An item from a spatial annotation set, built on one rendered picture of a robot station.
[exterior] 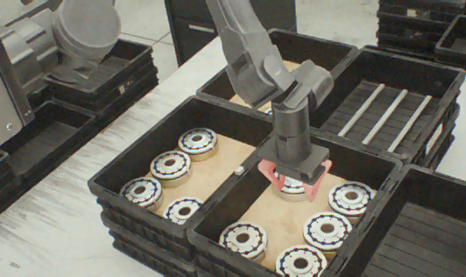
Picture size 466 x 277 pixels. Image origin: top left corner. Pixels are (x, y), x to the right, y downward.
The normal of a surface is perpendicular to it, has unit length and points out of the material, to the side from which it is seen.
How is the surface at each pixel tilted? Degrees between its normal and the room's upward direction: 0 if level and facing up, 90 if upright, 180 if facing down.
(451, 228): 0
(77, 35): 47
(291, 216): 0
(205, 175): 0
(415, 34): 90
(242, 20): 38
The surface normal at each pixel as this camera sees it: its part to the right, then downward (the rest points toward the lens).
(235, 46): -0.76, 0.22
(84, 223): -0.12, -0.78
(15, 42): 0.44, -0.44
